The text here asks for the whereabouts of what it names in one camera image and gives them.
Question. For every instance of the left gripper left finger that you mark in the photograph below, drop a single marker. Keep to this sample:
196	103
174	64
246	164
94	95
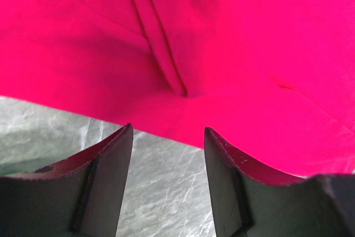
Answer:
77	196

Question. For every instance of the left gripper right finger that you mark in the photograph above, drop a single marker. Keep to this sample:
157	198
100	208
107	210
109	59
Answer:
249	198

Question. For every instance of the magenta red t shirt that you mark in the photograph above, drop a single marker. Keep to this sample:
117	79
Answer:
274	77

